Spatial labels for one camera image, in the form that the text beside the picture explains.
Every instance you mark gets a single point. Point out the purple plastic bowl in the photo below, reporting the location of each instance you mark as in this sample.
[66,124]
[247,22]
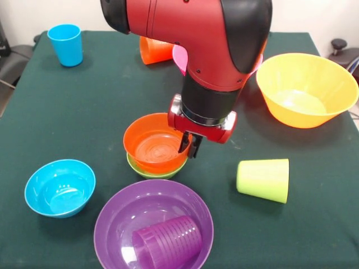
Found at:
[117,213]

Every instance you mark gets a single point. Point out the purple plastic cup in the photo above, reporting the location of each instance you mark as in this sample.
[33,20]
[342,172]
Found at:
[168,243]

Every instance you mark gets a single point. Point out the black chair armrest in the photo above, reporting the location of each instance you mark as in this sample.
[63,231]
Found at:
[339,45]

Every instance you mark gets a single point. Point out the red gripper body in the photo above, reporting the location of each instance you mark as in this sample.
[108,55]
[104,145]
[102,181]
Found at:
[202,130]

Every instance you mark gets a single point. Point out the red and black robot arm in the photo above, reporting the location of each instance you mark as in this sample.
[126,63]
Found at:
[202,42]

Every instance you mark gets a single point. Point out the orange plastic bowl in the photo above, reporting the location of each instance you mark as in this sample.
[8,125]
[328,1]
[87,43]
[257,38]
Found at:
[157,165]

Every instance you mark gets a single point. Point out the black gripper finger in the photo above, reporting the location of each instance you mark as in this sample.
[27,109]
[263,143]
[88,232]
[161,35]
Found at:
[184,143]
[194,148]

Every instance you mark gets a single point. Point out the pink plastic bowl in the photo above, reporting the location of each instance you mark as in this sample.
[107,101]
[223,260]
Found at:
[179,57]

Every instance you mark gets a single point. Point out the dark green tablecloth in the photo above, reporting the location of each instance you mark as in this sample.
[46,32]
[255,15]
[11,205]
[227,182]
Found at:
[280,238]

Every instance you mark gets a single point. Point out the blue plastic bowl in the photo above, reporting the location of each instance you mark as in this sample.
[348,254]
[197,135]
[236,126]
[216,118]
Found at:
[59,193]

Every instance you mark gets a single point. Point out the yellow plastic bowl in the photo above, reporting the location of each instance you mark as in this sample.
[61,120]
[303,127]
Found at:
[294,117]

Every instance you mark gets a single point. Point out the orange plastic cup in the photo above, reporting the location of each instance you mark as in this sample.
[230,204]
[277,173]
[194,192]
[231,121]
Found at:
[154,51]

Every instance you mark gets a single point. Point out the grey chair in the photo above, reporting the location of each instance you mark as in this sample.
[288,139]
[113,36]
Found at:
[14,67]

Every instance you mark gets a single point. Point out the blue plastic cup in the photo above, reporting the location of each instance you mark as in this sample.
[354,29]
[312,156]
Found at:
[67,47]

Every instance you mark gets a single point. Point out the lime green plastic cup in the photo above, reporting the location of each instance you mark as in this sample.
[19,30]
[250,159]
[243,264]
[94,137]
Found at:
[263,179]

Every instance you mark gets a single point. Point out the green plastic bowl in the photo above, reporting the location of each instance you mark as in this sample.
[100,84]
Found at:
[157,176]

